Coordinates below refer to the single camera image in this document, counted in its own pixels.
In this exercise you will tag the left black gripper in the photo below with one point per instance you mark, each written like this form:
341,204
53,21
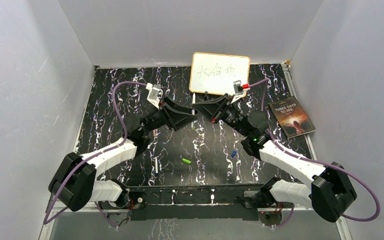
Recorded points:
175,109

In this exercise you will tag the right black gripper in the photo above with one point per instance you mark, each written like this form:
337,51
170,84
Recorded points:
212,110

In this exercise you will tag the green white pen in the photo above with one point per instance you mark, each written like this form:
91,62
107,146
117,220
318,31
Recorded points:
193,110

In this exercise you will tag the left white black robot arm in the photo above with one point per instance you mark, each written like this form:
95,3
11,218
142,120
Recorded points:
75,182

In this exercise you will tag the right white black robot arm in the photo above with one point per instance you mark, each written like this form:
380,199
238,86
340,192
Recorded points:
325,189

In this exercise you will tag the dark paperback book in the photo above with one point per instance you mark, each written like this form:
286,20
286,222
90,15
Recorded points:
291,117

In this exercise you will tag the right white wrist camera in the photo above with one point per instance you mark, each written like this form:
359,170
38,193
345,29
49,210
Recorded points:
240,90

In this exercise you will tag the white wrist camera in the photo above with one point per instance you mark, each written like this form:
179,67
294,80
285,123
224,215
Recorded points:
154,94
240,90

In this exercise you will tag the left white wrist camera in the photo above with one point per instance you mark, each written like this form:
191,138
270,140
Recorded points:
154,94

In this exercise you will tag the white board yellow frame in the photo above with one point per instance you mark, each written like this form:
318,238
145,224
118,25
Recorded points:
217,74

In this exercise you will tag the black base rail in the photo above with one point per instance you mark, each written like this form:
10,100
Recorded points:
226,201

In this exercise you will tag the aluminium frame rail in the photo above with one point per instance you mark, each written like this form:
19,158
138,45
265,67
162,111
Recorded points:
297,223

